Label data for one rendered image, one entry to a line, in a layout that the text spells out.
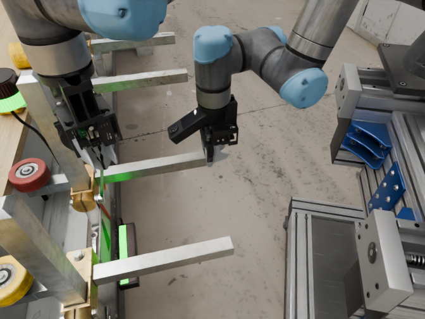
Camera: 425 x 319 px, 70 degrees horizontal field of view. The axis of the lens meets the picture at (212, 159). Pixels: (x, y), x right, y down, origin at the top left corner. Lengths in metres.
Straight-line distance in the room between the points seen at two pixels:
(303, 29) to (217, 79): 0.18
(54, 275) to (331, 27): 0.56
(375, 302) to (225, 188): 1.35
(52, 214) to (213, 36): 0.75
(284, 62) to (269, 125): 1.71
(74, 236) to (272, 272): 0.94
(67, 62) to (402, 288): 0.53
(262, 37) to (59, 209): 0.79
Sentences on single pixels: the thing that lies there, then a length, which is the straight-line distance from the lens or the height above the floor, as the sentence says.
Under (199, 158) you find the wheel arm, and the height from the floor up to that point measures 0.86.
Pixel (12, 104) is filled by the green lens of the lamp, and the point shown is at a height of 1.12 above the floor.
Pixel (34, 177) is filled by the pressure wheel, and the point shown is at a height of 0.91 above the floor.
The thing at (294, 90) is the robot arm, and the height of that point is 1.13.
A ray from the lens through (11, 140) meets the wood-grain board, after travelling 0.91.
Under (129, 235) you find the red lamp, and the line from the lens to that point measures 0.85.
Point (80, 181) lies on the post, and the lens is 0.73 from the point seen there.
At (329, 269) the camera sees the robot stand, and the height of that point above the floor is 0.21.
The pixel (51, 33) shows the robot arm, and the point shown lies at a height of 1.27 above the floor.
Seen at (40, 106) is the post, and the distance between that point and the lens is 0.61.
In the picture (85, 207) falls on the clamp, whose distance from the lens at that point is 0.77.
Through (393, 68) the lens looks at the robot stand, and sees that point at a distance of 0.88.
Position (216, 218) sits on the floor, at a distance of 1.69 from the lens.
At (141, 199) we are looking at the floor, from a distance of 1.80.
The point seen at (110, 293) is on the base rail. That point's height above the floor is 0.70.
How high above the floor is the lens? 1.42
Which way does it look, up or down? 47 degrees down
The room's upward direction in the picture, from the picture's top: straight up
